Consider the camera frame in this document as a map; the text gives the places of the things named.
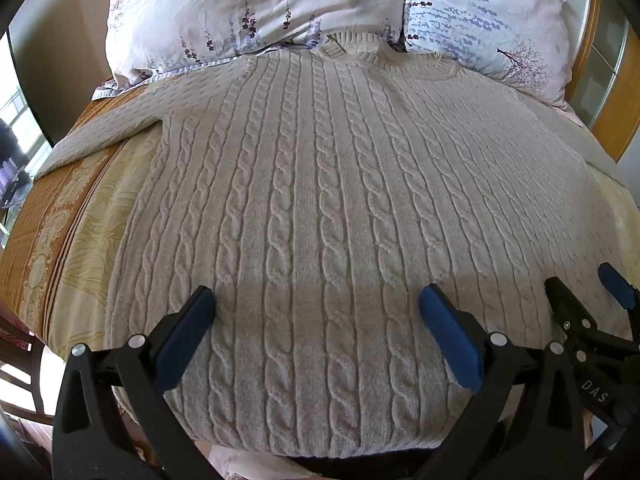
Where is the window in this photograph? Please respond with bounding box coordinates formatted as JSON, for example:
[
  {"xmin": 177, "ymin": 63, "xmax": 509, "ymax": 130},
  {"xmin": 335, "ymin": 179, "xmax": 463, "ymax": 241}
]
[{"xmin": 0, "ymin": 82, "xmax": 46, "ymax": 161}]

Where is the wooden headboard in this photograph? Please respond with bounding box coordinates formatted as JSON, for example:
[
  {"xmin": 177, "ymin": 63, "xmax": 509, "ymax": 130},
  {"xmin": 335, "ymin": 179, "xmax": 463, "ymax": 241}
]
[{"xmin": 540, "ymin": 0, "xmax": 640, "ymax": 161}]

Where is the pink floral pillow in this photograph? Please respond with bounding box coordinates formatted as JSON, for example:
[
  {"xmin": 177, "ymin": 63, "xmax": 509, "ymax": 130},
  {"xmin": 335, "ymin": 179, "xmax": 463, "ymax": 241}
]
[{"xmin": 102, "ymin": 0, "xmax": 408, "ymax": 86}]

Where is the orange patterned bed sheet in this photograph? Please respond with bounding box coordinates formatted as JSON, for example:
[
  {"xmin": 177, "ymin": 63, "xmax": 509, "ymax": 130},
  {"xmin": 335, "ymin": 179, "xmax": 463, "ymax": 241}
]
[{"xmin": 0, "ymin": 77, "xmax": 640, "ymax": 361}]

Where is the lavender print pillow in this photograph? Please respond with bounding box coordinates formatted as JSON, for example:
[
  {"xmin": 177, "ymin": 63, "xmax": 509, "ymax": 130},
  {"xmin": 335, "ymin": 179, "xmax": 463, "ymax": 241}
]
[{"xmin": 402, "ymin": 0, "xmax": 573, "ymax": 111}]

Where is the cream cable-knit sweater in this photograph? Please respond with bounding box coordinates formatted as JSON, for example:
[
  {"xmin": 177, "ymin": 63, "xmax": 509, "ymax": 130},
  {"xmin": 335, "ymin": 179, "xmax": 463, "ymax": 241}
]
[{"xmin": 35, "ymin": 30, "xmax": 636, "ymax": 461}]

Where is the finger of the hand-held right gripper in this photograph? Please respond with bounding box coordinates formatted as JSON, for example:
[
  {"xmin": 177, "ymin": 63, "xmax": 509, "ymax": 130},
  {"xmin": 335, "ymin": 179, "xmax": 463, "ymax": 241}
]
[
  {"xmin": 545, "ymin": 276, "xmax": 596, "ymax": 331},
  {"xmin": 598, "ymin": 262, "xmax": 640, "ymax": 311}
]

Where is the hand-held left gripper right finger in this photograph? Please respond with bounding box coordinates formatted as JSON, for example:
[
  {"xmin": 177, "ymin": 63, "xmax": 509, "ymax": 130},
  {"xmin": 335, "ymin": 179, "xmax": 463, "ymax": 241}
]
[{"xmin": 417, "ymin": 284, "xmax": 588, "ymax": 480}]

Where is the wooden chair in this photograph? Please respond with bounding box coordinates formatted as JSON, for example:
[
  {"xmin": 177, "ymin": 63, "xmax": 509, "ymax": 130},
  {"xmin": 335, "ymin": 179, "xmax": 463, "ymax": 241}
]
[{"xmin": 0, "ymin": 305, "xmax": 66, "ymax": 426}]

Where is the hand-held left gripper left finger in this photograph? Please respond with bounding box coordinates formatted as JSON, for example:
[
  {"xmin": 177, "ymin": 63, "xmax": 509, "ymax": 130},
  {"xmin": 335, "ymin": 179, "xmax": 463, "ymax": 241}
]
[{"xmin": 52, "ymin": 285, "xmax": 236, "ymax": 480}]

